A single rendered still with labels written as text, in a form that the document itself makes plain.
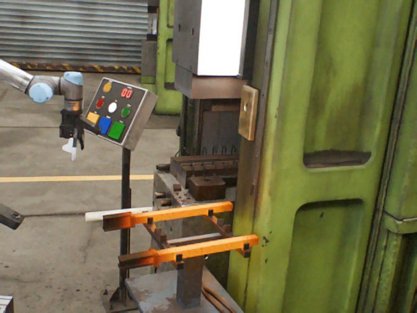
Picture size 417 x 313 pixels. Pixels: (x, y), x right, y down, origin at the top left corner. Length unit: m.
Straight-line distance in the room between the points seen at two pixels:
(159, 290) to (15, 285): 1.52
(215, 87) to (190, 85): 0.10
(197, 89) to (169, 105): 4.95
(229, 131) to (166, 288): 0.81
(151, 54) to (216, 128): 4.78
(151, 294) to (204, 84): 0.75
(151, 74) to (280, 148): 5.48
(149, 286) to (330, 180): 0.70
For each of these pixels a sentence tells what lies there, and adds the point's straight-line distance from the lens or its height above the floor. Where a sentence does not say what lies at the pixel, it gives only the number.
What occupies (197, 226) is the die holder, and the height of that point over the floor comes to 0.82.
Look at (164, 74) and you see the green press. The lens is 6.75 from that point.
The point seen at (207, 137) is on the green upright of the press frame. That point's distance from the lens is 2.23.
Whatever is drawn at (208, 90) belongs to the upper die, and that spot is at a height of 1.30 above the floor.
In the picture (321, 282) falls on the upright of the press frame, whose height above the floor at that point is 0.65.
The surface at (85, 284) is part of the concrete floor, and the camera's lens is 3.09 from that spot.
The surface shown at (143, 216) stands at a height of 0.97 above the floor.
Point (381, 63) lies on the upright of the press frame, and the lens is 1.79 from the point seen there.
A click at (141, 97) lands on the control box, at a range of 2.35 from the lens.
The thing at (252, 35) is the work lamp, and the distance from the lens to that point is 1.71.
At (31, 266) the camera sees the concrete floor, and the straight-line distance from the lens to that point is 3.31.
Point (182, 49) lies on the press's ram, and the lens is 1.96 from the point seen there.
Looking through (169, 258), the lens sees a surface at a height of 0.96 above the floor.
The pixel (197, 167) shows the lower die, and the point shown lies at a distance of 1.99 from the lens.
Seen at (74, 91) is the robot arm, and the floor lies 1.22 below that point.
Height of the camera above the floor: 1.66
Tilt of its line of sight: 18 degrees down
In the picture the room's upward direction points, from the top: 4 degrees clockwise
